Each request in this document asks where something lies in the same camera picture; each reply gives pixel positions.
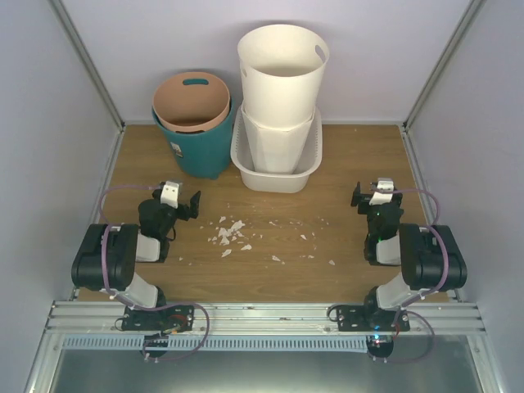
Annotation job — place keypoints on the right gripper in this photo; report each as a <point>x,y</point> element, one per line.
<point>361,200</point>

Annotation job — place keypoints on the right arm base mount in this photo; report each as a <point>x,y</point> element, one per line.
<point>360,318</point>

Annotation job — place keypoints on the grey slotted cable duct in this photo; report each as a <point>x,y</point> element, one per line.
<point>224,343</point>

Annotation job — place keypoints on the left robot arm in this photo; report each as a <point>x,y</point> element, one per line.
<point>107,257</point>

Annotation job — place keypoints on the large white round bin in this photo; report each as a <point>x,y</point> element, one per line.
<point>282,68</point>

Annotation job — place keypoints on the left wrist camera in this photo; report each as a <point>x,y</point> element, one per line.
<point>171,198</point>

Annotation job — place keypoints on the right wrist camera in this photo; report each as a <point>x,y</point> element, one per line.
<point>383,191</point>

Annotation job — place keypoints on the teal plastic bin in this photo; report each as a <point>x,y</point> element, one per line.
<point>204,154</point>

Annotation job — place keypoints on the white rectangular basin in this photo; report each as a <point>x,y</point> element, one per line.
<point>309,161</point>

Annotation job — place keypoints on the white faceted bin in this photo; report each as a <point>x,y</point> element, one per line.
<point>276,151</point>

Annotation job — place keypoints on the right aluminium frame post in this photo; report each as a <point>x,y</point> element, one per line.
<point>464,23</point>

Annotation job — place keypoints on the pink plastic bin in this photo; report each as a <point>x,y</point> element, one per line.
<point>191,102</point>

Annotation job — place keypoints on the aluminium front rail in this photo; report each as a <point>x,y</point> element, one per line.
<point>261,319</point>

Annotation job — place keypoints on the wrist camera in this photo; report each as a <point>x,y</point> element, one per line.
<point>383,191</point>
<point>171,198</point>

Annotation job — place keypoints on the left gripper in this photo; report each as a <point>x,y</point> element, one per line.
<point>193,209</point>

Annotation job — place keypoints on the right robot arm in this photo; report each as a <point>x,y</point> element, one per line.
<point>429,258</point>

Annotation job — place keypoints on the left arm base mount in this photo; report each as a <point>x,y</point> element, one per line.
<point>175,319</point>

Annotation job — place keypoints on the left aluminium frame post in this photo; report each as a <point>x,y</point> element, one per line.
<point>68,26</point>

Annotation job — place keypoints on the aluminium frame post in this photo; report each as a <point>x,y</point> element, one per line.
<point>68,26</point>
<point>464,23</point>

